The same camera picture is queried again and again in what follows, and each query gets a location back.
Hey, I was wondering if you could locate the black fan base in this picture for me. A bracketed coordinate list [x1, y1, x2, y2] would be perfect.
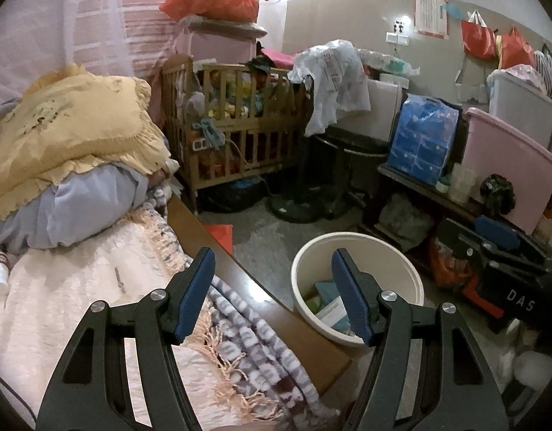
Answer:
[267, 195, 323, 224]

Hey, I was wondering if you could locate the red gift box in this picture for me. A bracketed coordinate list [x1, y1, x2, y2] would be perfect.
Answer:
[205, 224, 233, 255]

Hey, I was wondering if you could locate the wooden bed frame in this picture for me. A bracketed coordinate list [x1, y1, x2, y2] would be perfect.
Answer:
[168, 196, 352, 394]

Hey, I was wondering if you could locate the red bag on crib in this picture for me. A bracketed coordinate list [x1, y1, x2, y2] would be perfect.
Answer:
[159, 0, 268, 23]

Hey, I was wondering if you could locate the blue tissue pack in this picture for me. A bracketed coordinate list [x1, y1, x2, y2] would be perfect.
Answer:
[387, 94, 461, 186]

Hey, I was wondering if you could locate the pink storage bin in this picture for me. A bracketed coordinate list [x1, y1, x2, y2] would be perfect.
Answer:
[462, 107, 552, 235]

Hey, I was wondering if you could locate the cream trash bin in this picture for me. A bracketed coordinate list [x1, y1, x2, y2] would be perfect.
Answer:
[291, 232, 425, 347]

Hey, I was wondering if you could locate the yellow frilled pillow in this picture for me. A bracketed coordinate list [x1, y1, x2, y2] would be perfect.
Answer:
[0, 64, 171, 221]

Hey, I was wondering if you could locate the white storage bin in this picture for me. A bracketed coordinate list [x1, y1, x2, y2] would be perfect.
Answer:
[487, 70, 552, 148]

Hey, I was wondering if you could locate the striped fleece blanket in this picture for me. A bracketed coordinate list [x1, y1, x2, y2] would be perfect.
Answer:
[141, 185, 340, 427]

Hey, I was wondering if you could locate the grey blanket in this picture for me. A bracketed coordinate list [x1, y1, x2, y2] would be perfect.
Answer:
[0, 163, 149, 255]

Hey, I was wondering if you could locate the black crumpled bag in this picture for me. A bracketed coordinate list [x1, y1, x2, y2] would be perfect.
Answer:
[480, 174, 516, 217]

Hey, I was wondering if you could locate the red hanging bag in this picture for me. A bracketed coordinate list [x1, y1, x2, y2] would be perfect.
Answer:
[461, 10, 496, 60]

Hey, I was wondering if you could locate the wooden baby crib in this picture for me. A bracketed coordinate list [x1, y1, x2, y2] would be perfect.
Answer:
[160, 55, 312, 205]

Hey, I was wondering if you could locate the white red small bottle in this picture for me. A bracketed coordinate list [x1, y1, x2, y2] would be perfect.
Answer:
[0, 262, 10, 296]

